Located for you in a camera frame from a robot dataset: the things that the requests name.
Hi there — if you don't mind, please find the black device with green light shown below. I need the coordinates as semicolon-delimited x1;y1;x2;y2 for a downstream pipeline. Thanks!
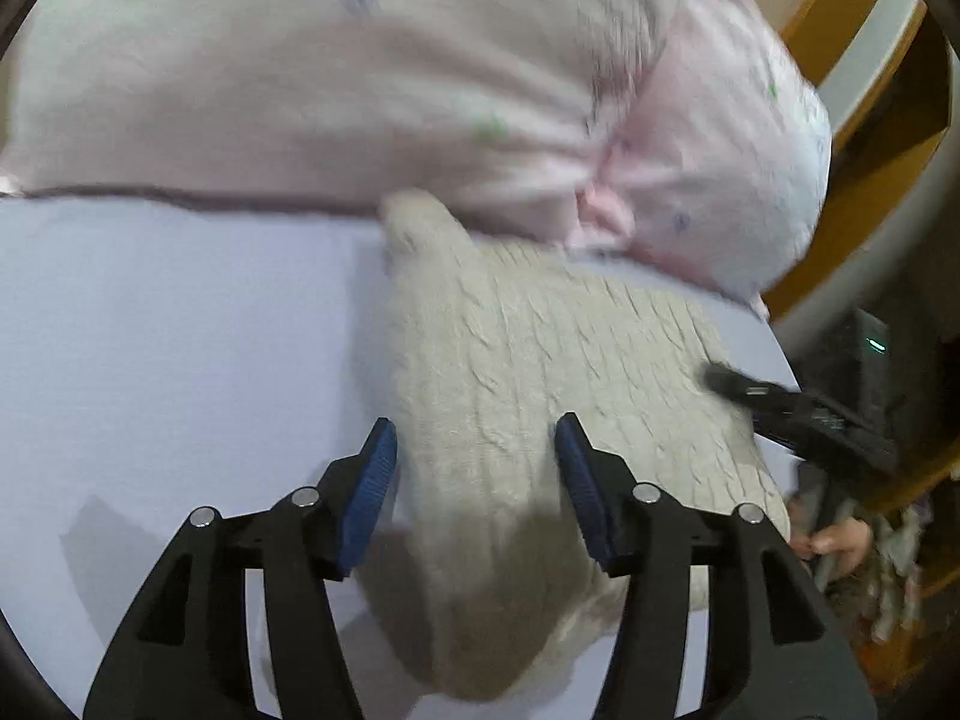
846;306;914;432

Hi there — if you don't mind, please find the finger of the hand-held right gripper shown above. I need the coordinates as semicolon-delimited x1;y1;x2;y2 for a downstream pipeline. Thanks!
703;362;802;421

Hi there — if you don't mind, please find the white bed sheet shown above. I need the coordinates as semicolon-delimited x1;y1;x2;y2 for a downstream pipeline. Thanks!
0;195;805;720

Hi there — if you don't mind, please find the person's right hand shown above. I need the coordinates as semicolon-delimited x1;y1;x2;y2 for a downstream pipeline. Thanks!
789;519;874;578

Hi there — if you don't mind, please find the floral patterned cloth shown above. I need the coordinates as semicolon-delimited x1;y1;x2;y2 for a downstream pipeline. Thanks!
787;457;947;642

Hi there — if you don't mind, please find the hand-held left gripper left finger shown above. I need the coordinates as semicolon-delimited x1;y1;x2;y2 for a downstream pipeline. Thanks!
82;418;399;720

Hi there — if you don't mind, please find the cream cable-knit sweater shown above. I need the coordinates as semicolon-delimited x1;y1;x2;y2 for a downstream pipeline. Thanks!
379;190;793;703

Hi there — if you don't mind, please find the pink patterned pillow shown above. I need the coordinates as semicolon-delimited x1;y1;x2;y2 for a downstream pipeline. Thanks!
0;0;835;317

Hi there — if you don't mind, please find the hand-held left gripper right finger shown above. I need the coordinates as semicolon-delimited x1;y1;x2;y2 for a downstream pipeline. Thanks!
554;412;879;720

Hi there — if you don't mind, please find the wooden bed frame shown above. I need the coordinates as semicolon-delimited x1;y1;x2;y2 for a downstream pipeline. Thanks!
763;0;960;323

